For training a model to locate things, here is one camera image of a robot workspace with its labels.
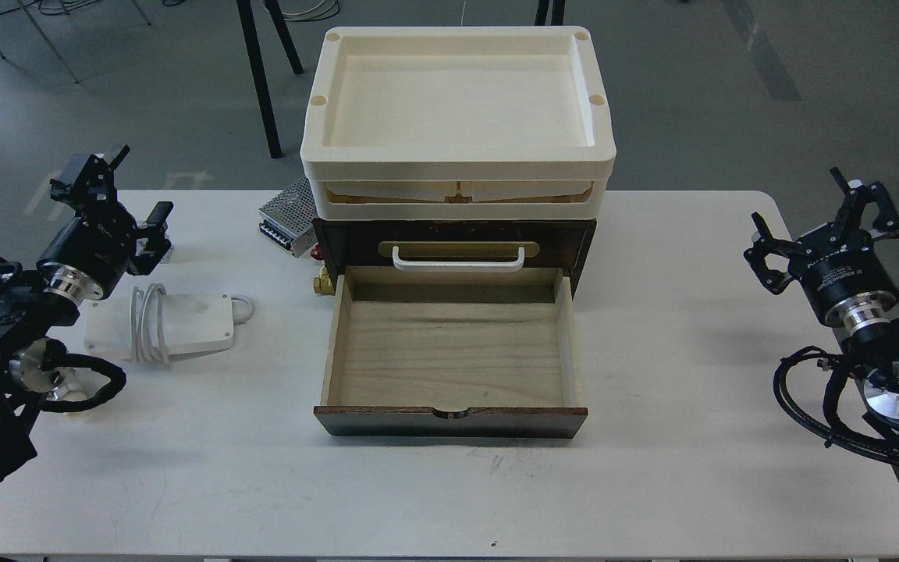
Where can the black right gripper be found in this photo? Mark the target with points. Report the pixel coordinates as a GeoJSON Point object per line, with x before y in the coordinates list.
{"type": "Point", "coordinates": [840, 269]}

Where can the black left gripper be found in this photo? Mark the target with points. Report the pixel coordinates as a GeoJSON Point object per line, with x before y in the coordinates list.
{"type": "Point", "coordinates": [102, 242]}

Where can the white charger with cable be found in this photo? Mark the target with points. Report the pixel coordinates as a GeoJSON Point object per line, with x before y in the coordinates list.
{"type": "Point", "coordinates": [154, 326]}

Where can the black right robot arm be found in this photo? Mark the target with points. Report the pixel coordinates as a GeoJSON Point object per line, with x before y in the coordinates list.
{"type": "Point", "coordinates": [860, 404]}

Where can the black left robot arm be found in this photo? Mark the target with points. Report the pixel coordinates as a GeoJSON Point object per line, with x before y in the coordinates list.
{"type": "Point", "coordinates": [28, 357]}

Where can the metal mesh power supply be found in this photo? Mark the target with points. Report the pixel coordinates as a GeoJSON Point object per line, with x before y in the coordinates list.
{"type": "Point", "coordinates": [287, 219]}

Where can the white metal pipe valve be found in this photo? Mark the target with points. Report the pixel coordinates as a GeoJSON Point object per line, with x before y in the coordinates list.
{"type": "Point", "coordinates": [67, 387]}

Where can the brass fitting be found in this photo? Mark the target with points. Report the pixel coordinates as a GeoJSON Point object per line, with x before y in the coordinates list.
{"type": "Point", "coordinates": [323, 284]}

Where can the cream plastic tray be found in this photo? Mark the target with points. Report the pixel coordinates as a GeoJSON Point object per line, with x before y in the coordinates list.
{"type": "Point", "coordinates": [458, 123]}

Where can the open wooden drawer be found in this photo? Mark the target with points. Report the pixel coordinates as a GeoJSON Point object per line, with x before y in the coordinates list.
{"type": "Point", "coordinates": [473, 355]}

